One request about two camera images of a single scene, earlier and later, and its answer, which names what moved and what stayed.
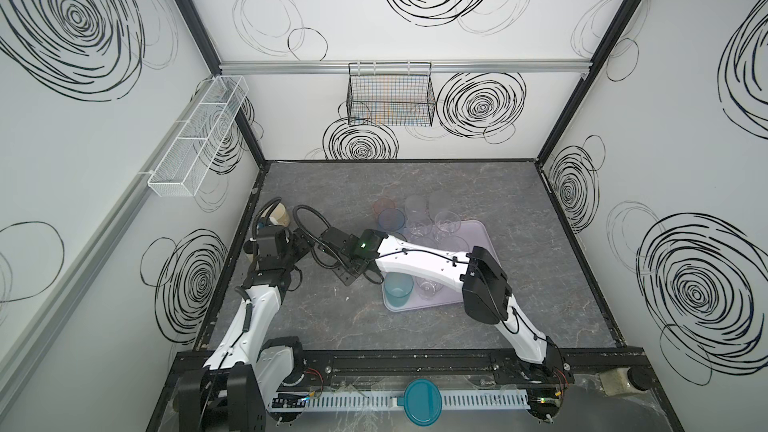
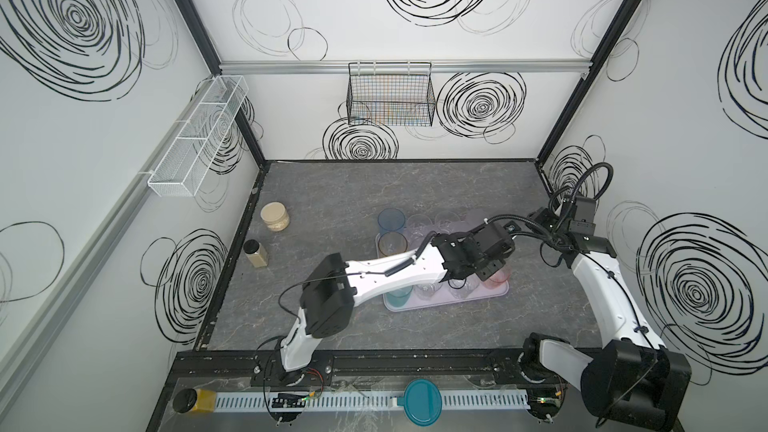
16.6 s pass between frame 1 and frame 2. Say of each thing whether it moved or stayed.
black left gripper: moved
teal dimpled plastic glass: stayed
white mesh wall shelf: stayed
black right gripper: moved
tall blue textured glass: stayed
